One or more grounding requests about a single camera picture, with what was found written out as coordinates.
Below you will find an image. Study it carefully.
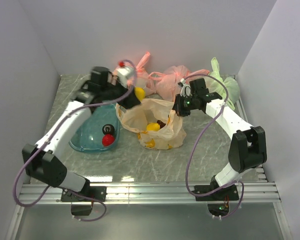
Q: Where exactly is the red fake apple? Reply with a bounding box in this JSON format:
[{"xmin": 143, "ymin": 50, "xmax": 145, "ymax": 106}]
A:
[{"xmin": 101, "ymin": 134, "xmax": 116, "ymax": 147}]

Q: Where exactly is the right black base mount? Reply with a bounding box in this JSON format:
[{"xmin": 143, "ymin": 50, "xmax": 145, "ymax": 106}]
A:
[{"xmin": 191, "ymin": 182, "xmax": 243, "ymax": 219}]

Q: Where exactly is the teal plastic tray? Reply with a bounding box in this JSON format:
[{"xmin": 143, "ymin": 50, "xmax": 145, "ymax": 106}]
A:
[{"xmin": 69, "ymin": 104, "xmax": 121, "ymax": 154}]

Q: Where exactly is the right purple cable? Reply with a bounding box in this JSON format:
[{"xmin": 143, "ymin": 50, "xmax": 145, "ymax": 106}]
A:
[{"xmin": 184, "ymin": 73, "xmax": 246, "ymax": 219}]

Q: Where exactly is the purple cable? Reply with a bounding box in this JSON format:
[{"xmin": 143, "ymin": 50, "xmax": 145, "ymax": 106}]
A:
[
  {"xmin": 13, "ymin": 58, "xmax": 137, "ymax": 222},
  {"xmin": 184, "ymin": 73, "xmax": 246, "ymax": 219}
]

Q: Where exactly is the green tied bag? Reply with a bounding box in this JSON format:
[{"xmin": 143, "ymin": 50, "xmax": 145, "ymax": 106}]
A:
[{"xmin": 204, "ymin": 57, "xmax": 241, "ymax": 111}]

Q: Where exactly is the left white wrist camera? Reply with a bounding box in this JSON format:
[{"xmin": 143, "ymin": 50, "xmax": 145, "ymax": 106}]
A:
[{"xmin": 115, "ymin": 66, "xmax": 135, "ymax": 88}]

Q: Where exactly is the middle pink tied bag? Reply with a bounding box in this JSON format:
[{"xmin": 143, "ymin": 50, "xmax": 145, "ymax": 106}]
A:
[{"xmin": 149, "ymin": 65, "xmax": 210, "ymax": 102}]

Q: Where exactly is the dark purple fake mangosteen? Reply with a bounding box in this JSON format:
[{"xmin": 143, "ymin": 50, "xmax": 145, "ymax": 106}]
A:
[{"xmin": 102, "ymin": 124, "xmax": 116, "ymax": 136}]

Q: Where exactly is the orange printed plastic bag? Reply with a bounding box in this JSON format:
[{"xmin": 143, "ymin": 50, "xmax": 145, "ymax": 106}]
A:
[{"xmin": 115, "ymin": 98, "xmax": 187, "ymax": 150}]

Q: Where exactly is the dark red fake fruit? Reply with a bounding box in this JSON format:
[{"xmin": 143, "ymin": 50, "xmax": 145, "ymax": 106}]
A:
[{"xmin": 156, "ymin": 120, "xmax": 166, "ymax": 129}]

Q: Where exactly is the aluminium rail frame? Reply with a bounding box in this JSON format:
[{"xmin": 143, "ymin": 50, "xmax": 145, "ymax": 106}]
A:
[{"xmin": 4, "ymin": 73, "xmax": 293, "ymax": 240}]

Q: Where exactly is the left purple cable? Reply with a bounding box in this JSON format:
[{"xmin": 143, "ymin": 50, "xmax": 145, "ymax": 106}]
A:
[{"xmin": 13, "ymin": 58, "xmax": 137, "ymax": 222}]

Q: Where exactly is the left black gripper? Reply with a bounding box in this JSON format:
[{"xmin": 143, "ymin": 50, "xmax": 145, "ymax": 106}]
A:
[{"xmin": 101, "ymin": 75, "xmax": 141, "ymax": 109}]

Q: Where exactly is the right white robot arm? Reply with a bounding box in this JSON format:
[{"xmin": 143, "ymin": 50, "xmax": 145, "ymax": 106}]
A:
[{"xmin": 172, "ymin": 74, "xmax": 267, "ymax": 200}]

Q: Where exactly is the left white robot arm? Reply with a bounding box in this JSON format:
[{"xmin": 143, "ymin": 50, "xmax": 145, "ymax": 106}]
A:
[{"xmin": 22, "ymin": 61, "xmax": 141, "ymax": 201}]

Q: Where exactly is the pink tied bag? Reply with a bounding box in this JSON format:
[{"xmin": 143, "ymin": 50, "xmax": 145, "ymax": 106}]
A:
[
  {"xmin": 149, "ymin": 65, "xmax": 210, "ymax": 102},
  {"xmin": 136, "ymin": 51, "xmax": 156, "ymax": 96}
]

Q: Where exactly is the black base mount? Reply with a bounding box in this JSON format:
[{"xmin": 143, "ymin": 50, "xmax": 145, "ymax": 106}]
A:
[
  {"xmin": 191, "ymin": 182, "xmax": 243, "ymax": 219},
  {"xmin": 60, "ymin": 186, "xmax": 107, "ymax": 222}
]

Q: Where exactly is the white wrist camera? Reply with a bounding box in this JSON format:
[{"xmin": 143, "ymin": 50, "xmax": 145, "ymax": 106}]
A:
[
  {"xmin": 115, "ymin": 66, "xmax": 135, "ymax": 88},
  {"xmin": 178, "ymin": 78, "xmax": 191, "ymax": 97}
]

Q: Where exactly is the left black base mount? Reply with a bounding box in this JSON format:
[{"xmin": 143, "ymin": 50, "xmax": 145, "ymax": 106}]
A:
[{"xmin": 60, "ymin": 186, "xmax": 107, "ymax": 222}]

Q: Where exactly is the left pink tied bag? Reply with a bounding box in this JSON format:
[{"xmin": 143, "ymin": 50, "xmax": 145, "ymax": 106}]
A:
[{"xmin": 136, "ymin": 51, "xmax": 156, "ymax": 96}]

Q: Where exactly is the yellow fake lemon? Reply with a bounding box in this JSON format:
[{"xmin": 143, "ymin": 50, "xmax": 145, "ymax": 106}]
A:
[{"xmin": 134, "ymin": 87, "xmax": 146, "ymax": 102}]

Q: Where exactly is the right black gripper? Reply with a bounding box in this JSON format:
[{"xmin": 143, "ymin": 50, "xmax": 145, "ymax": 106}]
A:
[{"xmin": 168, "ymin": 93, "xmax": 198, "ymax": 118}]

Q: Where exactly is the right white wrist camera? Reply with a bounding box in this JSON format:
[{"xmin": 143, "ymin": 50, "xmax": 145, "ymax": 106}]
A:
[{"xmin": 178, "ymin": 78, "xmax": 191, "ymax": 97}]

